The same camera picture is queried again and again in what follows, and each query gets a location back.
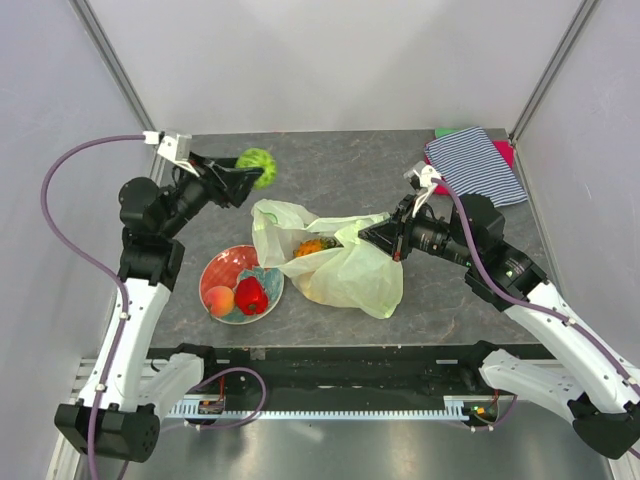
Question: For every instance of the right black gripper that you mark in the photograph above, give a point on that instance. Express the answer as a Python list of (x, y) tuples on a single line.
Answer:
[(393, 236)]

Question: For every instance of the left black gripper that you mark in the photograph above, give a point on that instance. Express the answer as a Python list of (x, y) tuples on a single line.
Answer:
[(227, 184)]

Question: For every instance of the green toy guava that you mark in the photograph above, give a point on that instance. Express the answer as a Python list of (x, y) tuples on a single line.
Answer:
[(259, 158)]

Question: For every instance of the green avocado print plastic bag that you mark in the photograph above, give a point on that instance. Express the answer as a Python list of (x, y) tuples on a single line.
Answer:
[(356, 275)]

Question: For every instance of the orange toy pineapple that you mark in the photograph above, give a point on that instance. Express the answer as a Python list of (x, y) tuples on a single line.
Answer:
[(316, 245)]

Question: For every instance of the red toy bell pepper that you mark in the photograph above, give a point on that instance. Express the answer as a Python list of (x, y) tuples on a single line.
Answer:
[(250, 297)]

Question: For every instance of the red yellow toy peach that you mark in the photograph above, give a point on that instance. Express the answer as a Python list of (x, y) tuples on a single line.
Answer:
[(219, 300)]

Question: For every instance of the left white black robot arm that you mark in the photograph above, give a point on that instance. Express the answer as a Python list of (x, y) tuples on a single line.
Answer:
[(117, 415)]

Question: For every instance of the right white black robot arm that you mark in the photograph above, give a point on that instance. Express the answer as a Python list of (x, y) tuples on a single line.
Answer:
[(599, 394)]

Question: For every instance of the patterned ceramic plate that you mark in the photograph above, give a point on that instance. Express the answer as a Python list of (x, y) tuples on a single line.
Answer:
[(234, 289)]

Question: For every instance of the blue white striped cloth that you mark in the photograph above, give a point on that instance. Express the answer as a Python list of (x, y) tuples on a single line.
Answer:
[(468, 161)]

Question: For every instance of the green folded cloth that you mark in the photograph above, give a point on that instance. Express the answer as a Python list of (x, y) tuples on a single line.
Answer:
[(441, 132)]

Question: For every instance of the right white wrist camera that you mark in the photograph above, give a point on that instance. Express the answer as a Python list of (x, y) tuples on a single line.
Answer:
[(423, 178)]

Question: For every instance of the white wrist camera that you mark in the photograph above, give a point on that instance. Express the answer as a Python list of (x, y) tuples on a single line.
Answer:
[(173, 147), (423, 178)]

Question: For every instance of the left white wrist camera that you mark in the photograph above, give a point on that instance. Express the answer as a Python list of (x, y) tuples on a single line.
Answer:
[(173, 147)]

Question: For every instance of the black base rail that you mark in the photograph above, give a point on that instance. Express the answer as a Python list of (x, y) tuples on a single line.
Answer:
[(307, 378)]

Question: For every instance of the grey slotted cable duct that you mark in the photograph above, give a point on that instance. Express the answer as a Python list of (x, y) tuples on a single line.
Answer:
[(193, 408)]

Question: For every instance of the left aluminium frame post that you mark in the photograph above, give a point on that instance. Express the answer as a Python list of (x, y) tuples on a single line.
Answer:
[(92, 26)]

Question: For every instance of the aluminium frame post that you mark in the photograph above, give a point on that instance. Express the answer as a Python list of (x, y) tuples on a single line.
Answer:
[(92, 26), (560, 55)]

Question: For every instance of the right aluminium frame post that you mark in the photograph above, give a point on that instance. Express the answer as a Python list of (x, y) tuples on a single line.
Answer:
[(560, 55)]

